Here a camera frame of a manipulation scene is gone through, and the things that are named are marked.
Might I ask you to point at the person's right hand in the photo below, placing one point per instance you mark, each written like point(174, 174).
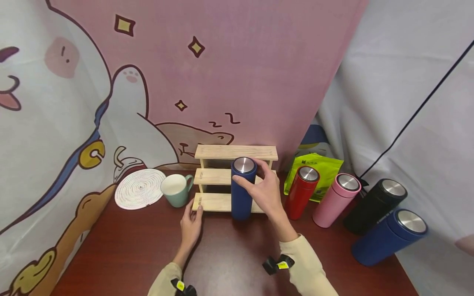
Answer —
point(268, 195)

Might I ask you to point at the person's left hand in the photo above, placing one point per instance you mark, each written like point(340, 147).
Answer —
point(191, 232)

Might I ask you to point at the person's left thumb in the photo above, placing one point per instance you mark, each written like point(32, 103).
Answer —
point(200, 211)

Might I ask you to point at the person's right index finger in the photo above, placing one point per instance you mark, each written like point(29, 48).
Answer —
point(264, 165)

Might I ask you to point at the person's left fingers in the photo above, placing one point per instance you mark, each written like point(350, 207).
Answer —
point(187, 214)

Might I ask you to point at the person's right thumb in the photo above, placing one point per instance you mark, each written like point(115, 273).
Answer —
point(244, 183)

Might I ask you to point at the blue flask with steel cap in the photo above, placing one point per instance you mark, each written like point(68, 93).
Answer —
point(241, 205)
point(385, 240)

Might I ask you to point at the person's left forearm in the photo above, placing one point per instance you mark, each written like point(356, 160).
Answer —
point(166, 279)

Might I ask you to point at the person's right forearm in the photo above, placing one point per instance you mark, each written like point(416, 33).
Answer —
point(307, 267)

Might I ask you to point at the green ceramic mug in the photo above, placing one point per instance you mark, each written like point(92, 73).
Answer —
point(176, 193)

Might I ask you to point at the wooden three-step shelf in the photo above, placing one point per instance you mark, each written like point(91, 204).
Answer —
point(216, 176)

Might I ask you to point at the red flask with steel cap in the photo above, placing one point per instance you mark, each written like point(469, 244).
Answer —
point(299, 197)

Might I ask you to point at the white round woven coaster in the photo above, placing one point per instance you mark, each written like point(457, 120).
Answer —
point(139, 189)

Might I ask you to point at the blue and white bag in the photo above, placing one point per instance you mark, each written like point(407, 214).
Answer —
point(314, 135)

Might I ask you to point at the green pouch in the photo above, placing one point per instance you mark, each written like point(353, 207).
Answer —
point(326, 170)

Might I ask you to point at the black wrist band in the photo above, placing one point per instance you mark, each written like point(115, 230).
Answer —
point(181, 287)
point(277, 264)

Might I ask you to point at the pink flask with steel cap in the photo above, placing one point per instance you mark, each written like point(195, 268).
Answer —
point(331, 205)

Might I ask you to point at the black flask with steel cap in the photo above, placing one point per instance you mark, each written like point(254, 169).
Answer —
point(372, 207)

